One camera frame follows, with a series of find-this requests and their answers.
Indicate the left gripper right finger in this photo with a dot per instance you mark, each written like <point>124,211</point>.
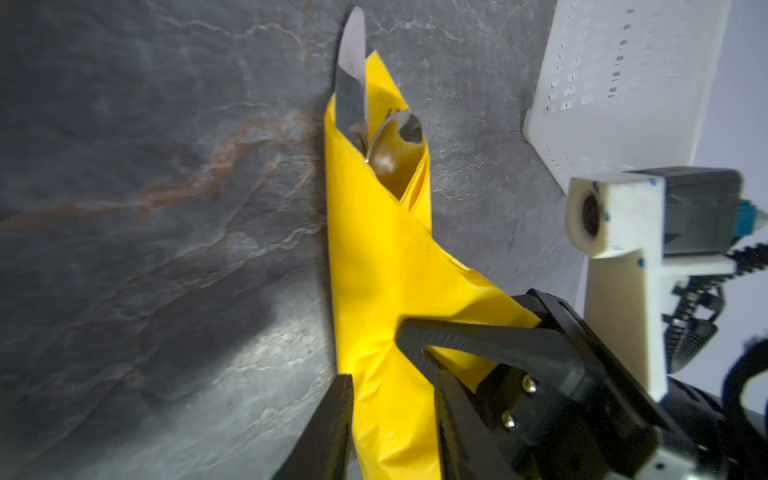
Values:
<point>467,447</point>

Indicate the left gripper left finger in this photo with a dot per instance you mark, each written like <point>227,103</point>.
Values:
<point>323,449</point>

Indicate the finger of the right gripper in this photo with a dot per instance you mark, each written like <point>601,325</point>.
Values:
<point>547,355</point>

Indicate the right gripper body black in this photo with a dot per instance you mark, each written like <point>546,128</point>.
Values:
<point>616,430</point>

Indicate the yellow paper napkin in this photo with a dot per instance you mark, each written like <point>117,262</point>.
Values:
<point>385,267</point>

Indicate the silver spoon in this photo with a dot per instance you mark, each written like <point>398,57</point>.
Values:
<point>400,135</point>

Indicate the white perforated plastic basket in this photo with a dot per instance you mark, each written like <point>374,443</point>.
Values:
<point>624,85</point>

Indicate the silver knife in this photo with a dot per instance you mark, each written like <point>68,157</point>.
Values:
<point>350,81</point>

